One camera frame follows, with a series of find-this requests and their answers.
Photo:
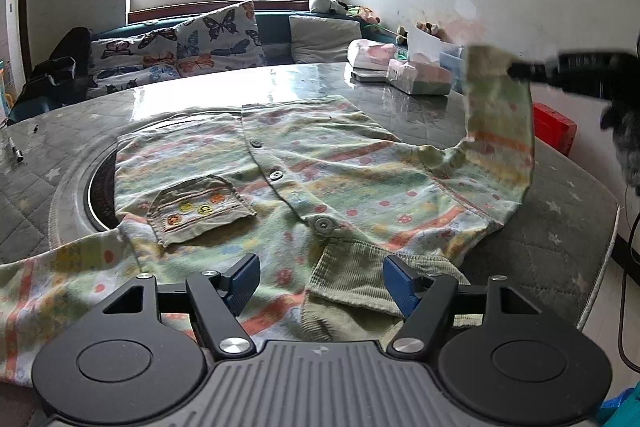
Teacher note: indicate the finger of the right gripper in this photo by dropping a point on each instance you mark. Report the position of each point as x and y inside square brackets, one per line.
[528, 71]

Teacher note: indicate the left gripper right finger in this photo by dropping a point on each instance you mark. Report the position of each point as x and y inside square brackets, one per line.
[424, 302]

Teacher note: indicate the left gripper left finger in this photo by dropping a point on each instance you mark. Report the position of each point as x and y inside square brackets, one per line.
[217, 300]

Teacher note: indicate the green patterned child's cardigan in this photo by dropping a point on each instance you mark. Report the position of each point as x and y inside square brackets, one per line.
[316, 189]

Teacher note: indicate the black clothes pile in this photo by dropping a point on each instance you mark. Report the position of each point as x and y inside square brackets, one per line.
[63, 78]

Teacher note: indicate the clear plastic storage box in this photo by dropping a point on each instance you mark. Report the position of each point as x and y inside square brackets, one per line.
[450, 58]

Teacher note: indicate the red plastic stool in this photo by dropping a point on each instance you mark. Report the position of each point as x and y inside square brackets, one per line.
[553, 128]

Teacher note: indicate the tissue pack with paper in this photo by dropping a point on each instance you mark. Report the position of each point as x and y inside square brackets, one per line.
[420, 73]

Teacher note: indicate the round black induction cooktop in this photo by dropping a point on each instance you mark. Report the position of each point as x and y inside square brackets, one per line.
[100, 191]

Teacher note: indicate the pink tissue pack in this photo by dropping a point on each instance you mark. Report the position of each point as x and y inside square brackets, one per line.
[370, 54]

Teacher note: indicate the flat book under tissues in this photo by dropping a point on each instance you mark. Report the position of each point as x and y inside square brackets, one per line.
[364, 75]

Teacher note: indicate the small plush toys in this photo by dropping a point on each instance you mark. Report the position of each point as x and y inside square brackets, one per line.
[400, 29]

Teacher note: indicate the grey plain cushion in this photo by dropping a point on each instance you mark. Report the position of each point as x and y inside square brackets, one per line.
[321, 39]

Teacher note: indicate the quilted grey star tablecloth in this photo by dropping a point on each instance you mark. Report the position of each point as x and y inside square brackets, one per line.
[557, 245]

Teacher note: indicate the white plush toy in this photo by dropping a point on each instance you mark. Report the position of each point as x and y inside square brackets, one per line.
[334, 7]

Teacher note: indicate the black silver pen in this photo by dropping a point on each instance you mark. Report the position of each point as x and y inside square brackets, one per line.
[17, 153]

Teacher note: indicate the blue sofa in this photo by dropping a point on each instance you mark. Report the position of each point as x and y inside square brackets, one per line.
[274, 31]

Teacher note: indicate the butterfly print cushion lying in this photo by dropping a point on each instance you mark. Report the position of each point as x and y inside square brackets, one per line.
[119, 64]

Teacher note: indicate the butterfly print cushion upright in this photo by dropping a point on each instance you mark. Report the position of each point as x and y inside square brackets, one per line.
[218, 41]

